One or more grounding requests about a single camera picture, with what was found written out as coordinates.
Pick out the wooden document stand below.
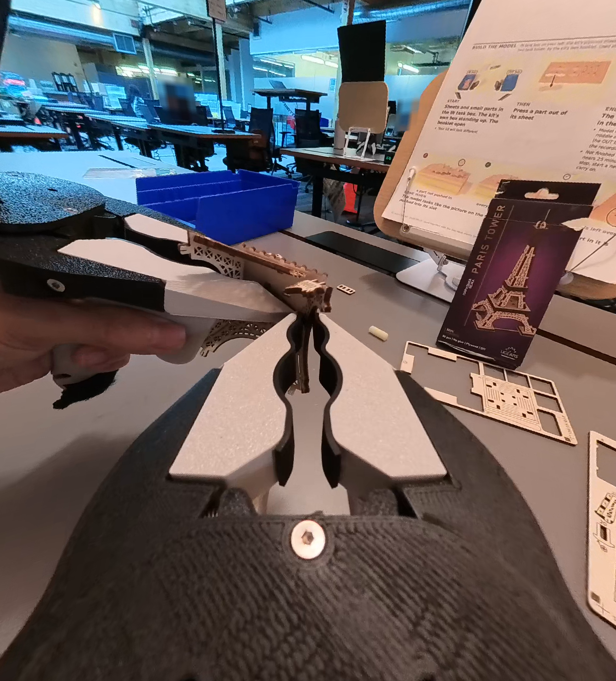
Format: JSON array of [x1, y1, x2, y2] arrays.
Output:
[[376, 0, 616, 305], [336, 21, 390, 159]]

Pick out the black office chair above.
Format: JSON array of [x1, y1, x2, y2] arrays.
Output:
[[247, 106, 278, 172]]

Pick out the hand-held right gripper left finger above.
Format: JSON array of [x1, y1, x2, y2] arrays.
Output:
[[169, 313, 298, 503]]

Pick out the wooden puzzle frame sheet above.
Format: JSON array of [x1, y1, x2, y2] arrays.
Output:
[[400, 340, 578, 446]]

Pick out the wooden tower base model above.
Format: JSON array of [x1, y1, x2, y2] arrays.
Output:
[[179, 233, 334, 395]]

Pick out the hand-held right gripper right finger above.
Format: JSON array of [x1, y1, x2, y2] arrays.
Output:
[[313, 314, 447, 503]]

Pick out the person's left hand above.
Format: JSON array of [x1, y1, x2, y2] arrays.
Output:
[[0, 277, 187, 397]]

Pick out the grey desk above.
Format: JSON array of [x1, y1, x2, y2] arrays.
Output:
[[0, 210, 616, 681]]

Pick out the black desk rail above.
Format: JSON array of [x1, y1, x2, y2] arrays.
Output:
[[306, 230, 420, 275]]

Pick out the blue plastic bin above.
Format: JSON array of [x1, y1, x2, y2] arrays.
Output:
[[136, 169, 301, 244]]

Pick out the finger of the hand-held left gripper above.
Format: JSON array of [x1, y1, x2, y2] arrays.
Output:
[[57, 237, 296, 323], [123, 212, 197, 262]]

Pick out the purple cardboard box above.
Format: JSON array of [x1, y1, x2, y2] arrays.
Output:
[[436, 180, 602, 370]]

